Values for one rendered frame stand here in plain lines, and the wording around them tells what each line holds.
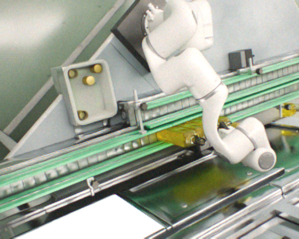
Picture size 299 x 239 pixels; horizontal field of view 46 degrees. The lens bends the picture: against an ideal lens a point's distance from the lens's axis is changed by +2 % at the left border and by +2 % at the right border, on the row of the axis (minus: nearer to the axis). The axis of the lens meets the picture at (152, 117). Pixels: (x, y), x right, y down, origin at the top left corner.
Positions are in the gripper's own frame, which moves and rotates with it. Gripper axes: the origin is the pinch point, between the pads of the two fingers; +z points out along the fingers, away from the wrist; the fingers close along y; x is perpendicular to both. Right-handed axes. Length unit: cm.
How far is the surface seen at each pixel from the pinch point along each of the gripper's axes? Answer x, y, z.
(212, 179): 6.3, -12.6, -4.7
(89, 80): 37, 27, 25
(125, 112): 26.2, 11.6, 23.0
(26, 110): 66, 13, 81
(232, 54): -37, 23, 48
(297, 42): -88, 20, 65
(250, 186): -0.6, -12.4, -17.2
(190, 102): -3.8, 8.2, 29.3
